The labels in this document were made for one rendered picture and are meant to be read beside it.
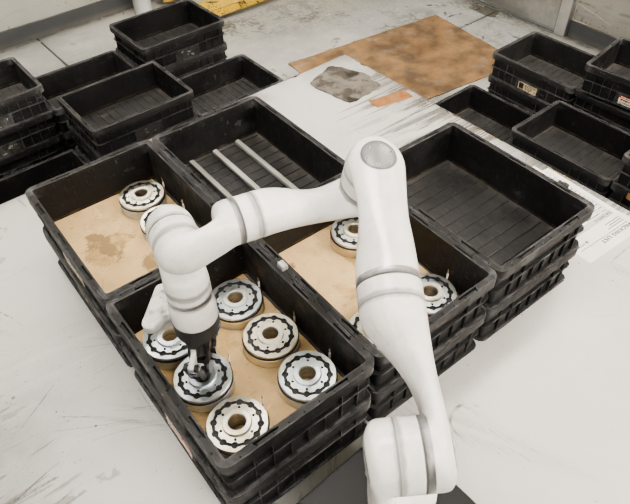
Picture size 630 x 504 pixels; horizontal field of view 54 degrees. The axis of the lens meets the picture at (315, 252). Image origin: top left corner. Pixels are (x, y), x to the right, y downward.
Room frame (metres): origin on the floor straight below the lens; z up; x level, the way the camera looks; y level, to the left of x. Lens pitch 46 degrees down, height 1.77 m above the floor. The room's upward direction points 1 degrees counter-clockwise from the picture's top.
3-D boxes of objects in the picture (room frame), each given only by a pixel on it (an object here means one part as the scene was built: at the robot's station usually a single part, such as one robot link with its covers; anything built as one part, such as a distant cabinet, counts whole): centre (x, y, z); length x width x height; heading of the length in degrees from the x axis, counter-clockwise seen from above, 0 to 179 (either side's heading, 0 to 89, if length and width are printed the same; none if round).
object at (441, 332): (0.81, -0.10, 0.87); 0.40 x 0.30 x 0.11; 37
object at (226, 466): (0.63, 0.14, 0.92); 0.40 x 0.30 x 0.02; 37
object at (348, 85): (1.82, -0.11, 0.71); 0.22 x 0.19 x 0.01; 39
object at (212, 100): (2.21, 0.35, 0.31); 0.40 x 0.30 x 0.34; 129
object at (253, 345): (0.67, 0.08, 0.86); 0.10 x 0.10 x 0.01
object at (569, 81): (2.35, -1.01, 0.31); 0.40 x 0.30 x 0.34; 39
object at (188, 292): (0.63, 0.20, 1.12); 0.09 x 0.07 x 0.15; 25
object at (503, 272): (1.00, -0.34, 0.92); 0.40 x 0.30 x 0.02; 37
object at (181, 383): (0.59, 0.20, 0.86); 0.10 x 0.10 x 0.01
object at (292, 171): (1.13, 0.14, 0.87); 0.40 x 0.30 x 0.11; 37
